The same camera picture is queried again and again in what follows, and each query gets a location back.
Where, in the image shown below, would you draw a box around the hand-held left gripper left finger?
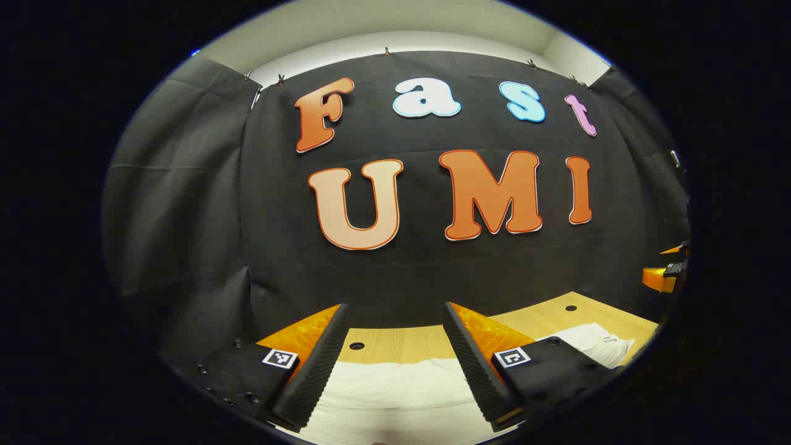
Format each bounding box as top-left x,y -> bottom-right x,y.
179,303 -> 350,433

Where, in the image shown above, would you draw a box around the black backdrop cloth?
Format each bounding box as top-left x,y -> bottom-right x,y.
102,49 -> 693,384

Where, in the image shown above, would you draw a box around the white jeans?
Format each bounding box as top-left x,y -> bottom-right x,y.
297,321 -> 637,445

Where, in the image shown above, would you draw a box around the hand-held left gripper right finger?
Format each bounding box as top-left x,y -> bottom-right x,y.
443,302 -> 622,433

